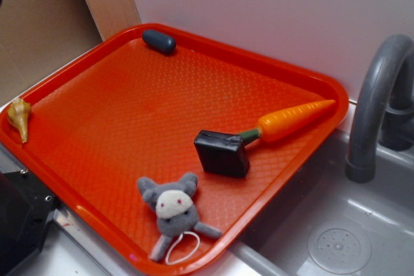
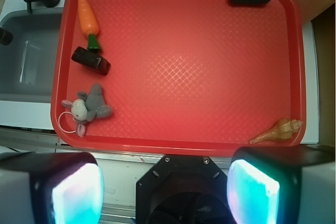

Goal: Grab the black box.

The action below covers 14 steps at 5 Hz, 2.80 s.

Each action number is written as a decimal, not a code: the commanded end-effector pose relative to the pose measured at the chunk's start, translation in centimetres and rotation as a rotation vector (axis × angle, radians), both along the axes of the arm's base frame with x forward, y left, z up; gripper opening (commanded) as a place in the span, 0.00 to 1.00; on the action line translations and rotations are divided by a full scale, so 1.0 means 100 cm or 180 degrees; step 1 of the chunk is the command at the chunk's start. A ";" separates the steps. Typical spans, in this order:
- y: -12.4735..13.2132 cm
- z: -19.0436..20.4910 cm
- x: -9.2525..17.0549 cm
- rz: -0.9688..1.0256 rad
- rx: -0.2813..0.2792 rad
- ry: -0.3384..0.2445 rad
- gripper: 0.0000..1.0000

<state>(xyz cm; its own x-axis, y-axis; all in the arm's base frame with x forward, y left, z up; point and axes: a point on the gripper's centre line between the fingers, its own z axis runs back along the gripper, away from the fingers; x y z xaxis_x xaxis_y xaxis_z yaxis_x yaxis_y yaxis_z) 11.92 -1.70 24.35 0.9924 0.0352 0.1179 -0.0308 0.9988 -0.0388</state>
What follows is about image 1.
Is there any black box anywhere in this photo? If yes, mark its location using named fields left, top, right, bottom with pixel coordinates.
left=194, top=130, right=250, bottom=178

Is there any grey plastic faucet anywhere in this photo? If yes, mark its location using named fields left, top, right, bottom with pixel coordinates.
left=345, top=34, right=413, bottom=183

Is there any grey plush bunny toy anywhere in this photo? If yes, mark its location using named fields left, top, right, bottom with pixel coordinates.
left=137, top=173, right=223, bottom=265

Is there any orange plastic tray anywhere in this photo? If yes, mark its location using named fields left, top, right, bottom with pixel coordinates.
left=1, top=25, right=349, bottom=275

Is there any orange toy carrot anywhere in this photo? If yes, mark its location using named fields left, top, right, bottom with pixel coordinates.
left=238, top=100, right=336, bottom=145

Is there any grey toy sink basin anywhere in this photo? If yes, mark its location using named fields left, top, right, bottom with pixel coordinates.
left=231, top=131, right=413, bottom=275

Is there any dark grey oval capsule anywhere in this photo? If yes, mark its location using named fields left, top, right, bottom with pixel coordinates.
left=142, top=29, right=176, bottom=54

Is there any black metal block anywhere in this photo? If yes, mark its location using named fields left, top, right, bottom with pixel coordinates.
left=1, top=171, right=57, bottom=275

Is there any beige seashell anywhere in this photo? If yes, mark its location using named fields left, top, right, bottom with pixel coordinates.
left=7, top=98, right=31, bottom=143

